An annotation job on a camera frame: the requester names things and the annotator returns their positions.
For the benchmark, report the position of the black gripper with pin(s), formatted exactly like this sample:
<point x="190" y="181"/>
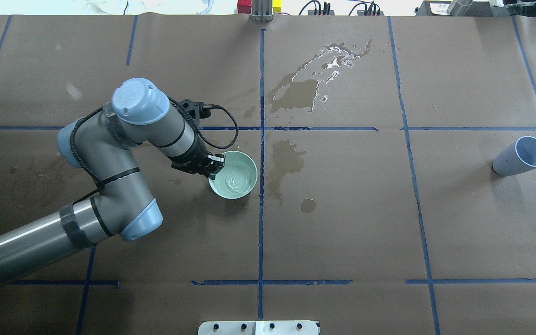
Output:
<point x="195" y="154"/>

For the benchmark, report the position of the aluminium frame post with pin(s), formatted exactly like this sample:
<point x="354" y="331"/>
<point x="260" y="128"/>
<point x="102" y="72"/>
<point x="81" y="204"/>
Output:
<point x="262" y="11"/>

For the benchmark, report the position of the red blue yellow blocks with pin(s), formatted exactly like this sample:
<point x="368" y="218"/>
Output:
<point x="244" y="6"/>

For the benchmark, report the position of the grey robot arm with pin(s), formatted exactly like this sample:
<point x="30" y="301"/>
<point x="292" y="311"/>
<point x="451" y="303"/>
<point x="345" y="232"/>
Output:
<point x="120" y="202"/>

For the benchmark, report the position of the steel tumbler cup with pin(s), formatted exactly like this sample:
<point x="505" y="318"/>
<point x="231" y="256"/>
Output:
<point x="458" y="8"/>

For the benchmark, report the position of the white mounting pillar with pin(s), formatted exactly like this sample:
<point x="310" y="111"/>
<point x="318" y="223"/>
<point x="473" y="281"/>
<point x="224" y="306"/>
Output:
<point x="260" y="327"/>

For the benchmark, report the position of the green ceramic bowl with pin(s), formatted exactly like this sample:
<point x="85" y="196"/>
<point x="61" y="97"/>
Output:
<point x="237" y="178"/>

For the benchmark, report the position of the blue plastic cup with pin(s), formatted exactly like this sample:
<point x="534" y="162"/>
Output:
<point x="518" y="158"/>

